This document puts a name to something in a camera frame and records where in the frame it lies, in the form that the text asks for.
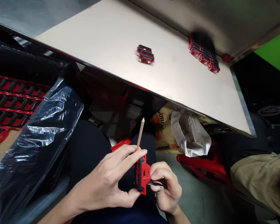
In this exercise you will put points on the white plastic bag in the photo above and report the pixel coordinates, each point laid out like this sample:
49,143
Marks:
191,135

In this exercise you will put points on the wooden stick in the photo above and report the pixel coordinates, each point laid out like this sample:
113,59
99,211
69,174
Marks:
140,133

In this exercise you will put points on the red plastic stool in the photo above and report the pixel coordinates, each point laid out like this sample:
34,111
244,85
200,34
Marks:
205,165
120,144

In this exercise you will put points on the black plastic bag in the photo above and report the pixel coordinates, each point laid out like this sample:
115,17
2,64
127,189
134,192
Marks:
35,130

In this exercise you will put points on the small red object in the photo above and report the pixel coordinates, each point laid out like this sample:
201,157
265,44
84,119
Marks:
226,57

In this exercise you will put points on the cardboard box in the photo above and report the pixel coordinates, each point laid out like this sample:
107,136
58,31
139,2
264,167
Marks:
3,149

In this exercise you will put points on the red black plastic case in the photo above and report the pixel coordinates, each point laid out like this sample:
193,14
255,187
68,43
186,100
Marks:
143,48
147,57
144,175

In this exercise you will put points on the person's left hand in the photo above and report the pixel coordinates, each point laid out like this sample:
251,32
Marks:
102,177

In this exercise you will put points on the yellow printed bag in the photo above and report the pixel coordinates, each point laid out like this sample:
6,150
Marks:
162,133

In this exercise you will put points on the person's legs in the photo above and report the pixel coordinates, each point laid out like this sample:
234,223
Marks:
88,149

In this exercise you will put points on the rows of red black cases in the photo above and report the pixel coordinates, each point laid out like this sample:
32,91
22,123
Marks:
11,102

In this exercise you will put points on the pile of red black cases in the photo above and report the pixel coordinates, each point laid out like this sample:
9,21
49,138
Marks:
204,54

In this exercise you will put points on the green panel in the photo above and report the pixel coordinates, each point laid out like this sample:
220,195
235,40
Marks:
275,51

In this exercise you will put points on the person's right hand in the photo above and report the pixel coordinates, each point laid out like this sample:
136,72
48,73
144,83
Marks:
170,189

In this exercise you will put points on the small metal tool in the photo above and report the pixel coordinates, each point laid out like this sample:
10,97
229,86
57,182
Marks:
155,183

